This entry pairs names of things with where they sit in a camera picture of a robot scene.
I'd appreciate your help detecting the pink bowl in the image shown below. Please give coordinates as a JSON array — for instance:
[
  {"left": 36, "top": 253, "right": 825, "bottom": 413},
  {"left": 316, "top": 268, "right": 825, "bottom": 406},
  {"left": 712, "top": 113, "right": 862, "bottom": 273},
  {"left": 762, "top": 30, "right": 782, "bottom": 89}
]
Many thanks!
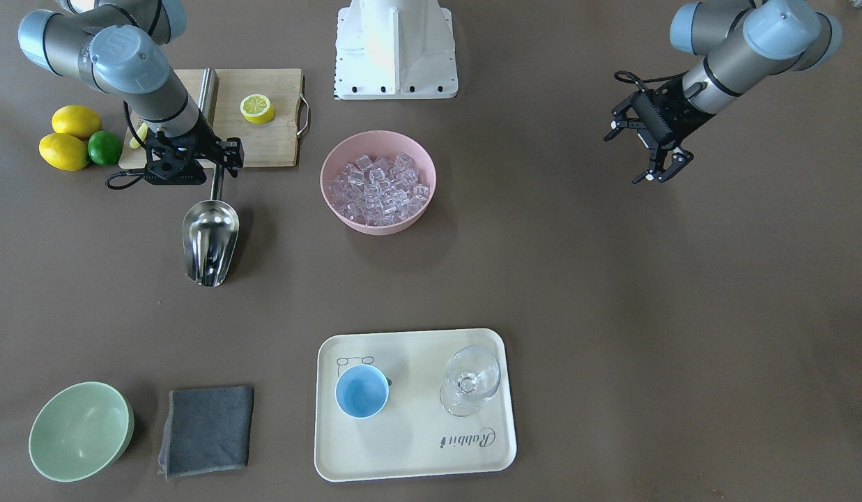
[{"left": 321, "top": 130, "right": 437, "bottom": 236}]

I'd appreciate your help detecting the green lime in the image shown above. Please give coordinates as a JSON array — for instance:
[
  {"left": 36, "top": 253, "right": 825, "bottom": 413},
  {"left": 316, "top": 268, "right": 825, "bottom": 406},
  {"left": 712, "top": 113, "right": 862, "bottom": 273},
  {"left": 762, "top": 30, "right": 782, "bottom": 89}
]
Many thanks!
[{"left": 87, "top": 130, "right": 123, "bottom": 166}]

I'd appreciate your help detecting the stainless steel ice scoop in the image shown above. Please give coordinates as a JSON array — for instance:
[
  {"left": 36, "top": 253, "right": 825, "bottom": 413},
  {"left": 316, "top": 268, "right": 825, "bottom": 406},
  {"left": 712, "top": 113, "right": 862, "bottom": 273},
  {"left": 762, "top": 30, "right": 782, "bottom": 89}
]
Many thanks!
[{"left": 182, "top": 166, "right": 240, "bottom": 288}]

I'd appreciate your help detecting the cream serving tray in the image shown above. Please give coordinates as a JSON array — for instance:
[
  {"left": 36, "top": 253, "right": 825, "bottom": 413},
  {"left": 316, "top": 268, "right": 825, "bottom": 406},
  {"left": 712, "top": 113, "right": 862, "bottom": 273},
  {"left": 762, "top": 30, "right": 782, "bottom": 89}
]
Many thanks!
[{"left": 315, "top": 328, "right": 518, "bottom": 482}]

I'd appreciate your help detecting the bamboo cutting board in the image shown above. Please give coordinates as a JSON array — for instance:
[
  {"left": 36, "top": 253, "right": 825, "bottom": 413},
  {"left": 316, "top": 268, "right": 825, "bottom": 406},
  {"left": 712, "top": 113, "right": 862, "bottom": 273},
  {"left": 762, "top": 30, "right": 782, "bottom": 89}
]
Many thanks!
[{"left": 118, "top": 68, "right": 311, "bottom": 169}]

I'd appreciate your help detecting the yellow plastic knife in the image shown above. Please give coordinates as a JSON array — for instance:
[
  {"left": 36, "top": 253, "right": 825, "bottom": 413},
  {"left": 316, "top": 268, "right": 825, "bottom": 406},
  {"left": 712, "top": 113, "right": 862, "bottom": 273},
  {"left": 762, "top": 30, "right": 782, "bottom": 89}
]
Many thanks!
[{"left": 128, "top": 123, "right": 149, "bottom": 149}]

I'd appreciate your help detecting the half lemon slice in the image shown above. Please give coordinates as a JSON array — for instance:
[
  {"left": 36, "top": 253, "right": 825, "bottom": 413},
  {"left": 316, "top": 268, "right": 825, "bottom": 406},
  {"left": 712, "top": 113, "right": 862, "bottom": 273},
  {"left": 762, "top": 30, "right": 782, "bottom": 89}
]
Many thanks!
[{"left": 239, "top": 94, "right": 275, "bottom": 125}]

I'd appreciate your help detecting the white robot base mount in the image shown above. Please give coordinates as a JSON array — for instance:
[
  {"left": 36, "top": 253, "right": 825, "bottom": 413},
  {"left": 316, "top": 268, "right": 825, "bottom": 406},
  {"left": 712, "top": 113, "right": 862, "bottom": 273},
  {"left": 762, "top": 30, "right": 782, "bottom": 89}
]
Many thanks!
[{"left": 333, "top": 1, "right": 459, "bottom": 100}]

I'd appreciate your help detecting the upper yellow lemon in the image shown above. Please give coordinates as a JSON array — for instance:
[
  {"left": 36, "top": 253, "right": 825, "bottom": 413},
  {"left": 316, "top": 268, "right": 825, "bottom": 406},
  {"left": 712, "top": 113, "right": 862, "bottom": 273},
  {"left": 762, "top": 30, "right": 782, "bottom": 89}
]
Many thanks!
[{"left": 51, "top": 105, "right": 102, "bottom": 141}]

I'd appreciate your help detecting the yellow lemon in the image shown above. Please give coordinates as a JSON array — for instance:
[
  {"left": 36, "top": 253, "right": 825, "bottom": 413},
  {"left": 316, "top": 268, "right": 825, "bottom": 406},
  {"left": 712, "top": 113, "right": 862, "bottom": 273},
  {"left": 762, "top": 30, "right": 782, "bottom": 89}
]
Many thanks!
[
  {"left": 51, "top": 105, "right": 102, "bottom": 141},
  {"left": 38, "top": 132, "right": 91, "bottom": 172}
]

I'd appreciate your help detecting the clear wine glass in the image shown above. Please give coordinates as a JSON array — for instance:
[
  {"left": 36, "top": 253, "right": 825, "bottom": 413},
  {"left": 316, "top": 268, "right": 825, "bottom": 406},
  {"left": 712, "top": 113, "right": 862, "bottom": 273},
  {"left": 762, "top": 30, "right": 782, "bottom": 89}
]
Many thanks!
[{"left": 439, "top": 346, "right": 502, "bottom": 417}]

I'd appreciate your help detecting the green bowl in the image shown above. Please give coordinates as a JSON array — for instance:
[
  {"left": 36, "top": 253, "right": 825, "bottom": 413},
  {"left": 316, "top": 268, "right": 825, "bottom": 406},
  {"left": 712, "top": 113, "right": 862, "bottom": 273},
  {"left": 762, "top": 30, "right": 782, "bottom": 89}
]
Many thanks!
[{"left": 27, "top": 381, "right": 134, "bottom": 482}]

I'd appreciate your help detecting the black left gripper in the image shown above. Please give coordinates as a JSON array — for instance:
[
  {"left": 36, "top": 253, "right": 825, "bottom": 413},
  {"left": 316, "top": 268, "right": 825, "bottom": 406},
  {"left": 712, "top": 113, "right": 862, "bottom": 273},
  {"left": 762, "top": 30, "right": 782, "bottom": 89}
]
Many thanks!
[{"left": 603, "top": 89, "right": 710, "bottom": 184}]

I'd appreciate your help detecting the pile of clear ice cubes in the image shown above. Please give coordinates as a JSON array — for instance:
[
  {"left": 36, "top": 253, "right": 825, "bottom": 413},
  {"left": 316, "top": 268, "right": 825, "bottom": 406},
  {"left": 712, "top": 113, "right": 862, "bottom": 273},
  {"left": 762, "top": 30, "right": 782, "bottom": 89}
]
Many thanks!
[{"left": 325, "top": 152, "right": 431, "bottom": 228}]

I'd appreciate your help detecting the blue cup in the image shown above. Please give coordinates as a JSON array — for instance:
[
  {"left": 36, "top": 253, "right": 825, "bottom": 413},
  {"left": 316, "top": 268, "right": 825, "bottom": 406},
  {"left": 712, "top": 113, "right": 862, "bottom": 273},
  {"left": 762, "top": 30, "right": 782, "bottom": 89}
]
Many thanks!
[{"left": 334, "top": 365, "right": 390, "bottom": 419}]

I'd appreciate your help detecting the lower yellow lemon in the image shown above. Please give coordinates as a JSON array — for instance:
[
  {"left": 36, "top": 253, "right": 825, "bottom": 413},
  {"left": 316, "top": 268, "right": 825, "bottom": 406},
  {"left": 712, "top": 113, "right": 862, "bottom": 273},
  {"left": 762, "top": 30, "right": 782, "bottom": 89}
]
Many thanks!
[{"left": 38, "top": 132, "right": 91, "bottom": 172}]

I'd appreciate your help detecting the steel muddler black tip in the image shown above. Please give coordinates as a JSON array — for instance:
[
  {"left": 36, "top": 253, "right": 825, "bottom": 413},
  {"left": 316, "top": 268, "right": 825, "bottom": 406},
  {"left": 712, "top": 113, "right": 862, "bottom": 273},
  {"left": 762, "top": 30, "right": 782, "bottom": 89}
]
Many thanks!
[{"left": 198, "top": 68, "right": 220, "bottom": 124}]

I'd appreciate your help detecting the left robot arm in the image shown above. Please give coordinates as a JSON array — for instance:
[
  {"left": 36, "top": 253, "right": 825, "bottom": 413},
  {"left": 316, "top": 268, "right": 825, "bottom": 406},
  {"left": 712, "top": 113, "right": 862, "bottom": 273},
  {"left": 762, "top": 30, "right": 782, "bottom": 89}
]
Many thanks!
[{"left": 606, "top": 1, "right": 842, "bottom": 183}]

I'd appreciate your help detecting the grey folded cloth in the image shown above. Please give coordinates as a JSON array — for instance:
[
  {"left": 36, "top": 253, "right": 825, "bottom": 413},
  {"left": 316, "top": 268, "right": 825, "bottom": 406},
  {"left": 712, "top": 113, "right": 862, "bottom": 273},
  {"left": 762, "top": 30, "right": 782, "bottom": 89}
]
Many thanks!
[{"left": 159, "top": 386, "right": 255, "bottom": 480}]

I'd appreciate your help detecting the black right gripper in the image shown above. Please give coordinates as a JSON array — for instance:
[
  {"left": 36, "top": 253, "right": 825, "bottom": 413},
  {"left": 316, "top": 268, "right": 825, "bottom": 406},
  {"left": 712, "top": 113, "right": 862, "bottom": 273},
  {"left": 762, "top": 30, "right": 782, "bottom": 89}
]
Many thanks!
[{"left": 144, "top": 130, "right": 244, "bottom": 184}]

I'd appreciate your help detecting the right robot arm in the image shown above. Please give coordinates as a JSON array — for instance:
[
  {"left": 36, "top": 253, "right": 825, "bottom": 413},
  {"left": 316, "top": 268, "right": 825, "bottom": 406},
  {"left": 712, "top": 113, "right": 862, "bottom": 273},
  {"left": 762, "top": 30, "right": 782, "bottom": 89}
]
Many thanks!
[{"left": 17, "top": 1, "right": 244, "bottom": 185}]

